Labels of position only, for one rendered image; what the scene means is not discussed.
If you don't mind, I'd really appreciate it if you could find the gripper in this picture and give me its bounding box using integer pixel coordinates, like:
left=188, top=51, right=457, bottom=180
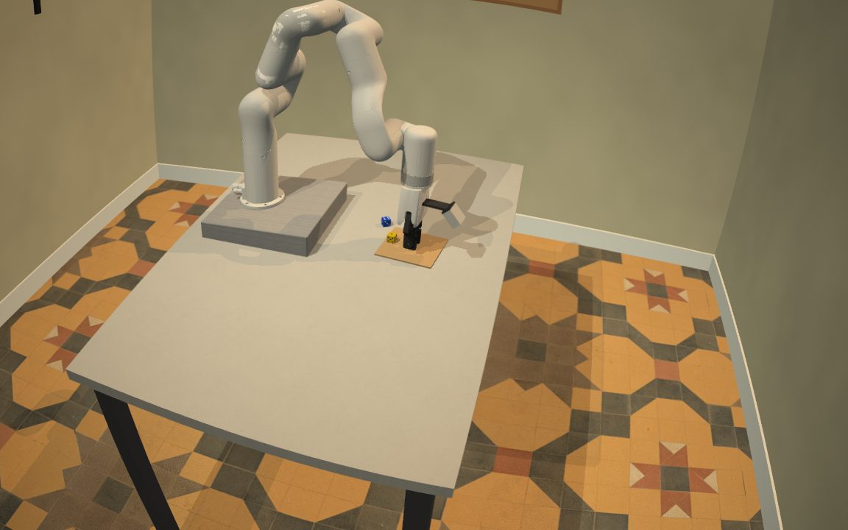
left=397, top=181, right=433, bottom=250

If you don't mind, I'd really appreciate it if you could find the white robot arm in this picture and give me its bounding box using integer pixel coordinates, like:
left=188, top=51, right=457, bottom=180
left=232, top=0, right=437, bottom=210

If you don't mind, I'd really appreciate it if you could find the orange mat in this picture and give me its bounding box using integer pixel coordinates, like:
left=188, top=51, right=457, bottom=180
left=374, top=227, right=448, bottom=269

